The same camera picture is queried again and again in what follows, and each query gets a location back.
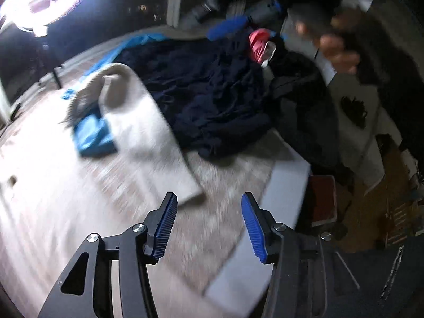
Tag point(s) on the red garment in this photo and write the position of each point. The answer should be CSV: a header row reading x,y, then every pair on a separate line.
x,y
258,41

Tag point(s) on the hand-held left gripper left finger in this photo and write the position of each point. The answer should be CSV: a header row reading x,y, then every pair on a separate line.
x,y
165,228

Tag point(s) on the black jacket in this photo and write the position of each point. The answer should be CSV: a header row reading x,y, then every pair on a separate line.
x,y
304,112

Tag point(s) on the person's right hand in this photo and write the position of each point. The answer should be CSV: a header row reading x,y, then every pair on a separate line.
x,y
341,54

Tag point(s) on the navy garment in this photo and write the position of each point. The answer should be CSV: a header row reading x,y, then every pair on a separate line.
x,y
205,106

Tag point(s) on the cream knit sweater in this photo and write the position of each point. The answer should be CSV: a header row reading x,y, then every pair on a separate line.
x,y
142,122

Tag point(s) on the blue cloth roll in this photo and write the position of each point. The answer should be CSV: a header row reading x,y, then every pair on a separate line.
x,y
228,28

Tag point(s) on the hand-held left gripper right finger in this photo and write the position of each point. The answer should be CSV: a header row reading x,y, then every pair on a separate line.
x,y
253,228

